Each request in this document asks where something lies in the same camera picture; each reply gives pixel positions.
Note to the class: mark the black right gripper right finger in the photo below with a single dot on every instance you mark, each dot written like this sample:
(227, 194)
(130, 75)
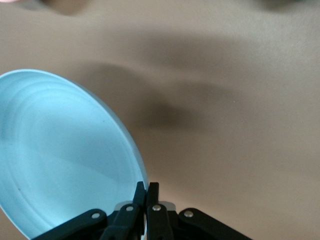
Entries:
(157, 220)

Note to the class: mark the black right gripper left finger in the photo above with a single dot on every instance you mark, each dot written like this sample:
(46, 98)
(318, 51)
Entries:
(120, 220)

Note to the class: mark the blue plate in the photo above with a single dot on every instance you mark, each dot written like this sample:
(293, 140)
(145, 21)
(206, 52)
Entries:
(62, 150)

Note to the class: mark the brown table mat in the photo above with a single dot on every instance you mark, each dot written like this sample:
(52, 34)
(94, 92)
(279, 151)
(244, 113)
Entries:
(225, 137)

